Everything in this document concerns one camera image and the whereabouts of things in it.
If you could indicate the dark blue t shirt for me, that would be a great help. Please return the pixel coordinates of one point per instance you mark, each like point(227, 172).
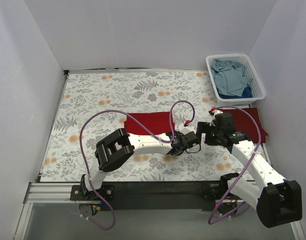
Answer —
point(247, 93)

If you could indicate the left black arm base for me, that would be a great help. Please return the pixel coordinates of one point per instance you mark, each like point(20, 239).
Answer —
point(78, 194)

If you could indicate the white plastic basket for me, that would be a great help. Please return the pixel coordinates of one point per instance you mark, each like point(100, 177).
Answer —
point(257, 89)

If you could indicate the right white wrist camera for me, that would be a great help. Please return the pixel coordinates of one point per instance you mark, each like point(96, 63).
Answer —
point(213, 112)

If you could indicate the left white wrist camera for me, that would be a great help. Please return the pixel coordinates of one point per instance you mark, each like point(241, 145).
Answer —
point(187, 128)

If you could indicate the floral patterned table mat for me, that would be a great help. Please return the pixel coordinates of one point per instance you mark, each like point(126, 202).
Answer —
point(94, 105)

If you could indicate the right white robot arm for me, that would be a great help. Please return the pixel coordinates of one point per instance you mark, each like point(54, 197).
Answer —
point(277, 201)

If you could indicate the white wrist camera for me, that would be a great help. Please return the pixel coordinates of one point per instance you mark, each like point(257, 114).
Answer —
point(187, 128)
point(213, 112)

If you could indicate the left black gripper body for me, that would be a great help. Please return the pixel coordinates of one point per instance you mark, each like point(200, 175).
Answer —
point(193, 138)

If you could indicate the light blue t shirt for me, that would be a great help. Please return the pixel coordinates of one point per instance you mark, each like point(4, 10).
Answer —
point(229, 77)

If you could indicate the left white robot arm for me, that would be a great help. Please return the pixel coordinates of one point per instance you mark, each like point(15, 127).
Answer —
point(116, 148)

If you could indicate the folded dark red t shirt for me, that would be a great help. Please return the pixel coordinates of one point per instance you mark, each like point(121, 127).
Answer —
point(244, 123)

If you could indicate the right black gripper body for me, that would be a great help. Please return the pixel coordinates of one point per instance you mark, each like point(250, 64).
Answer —
point(215, 131)

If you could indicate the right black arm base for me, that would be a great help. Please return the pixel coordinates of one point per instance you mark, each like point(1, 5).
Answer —
point(210, 192)

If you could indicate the aluminium frame rail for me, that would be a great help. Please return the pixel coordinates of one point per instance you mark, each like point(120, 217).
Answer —
point(48, 193)

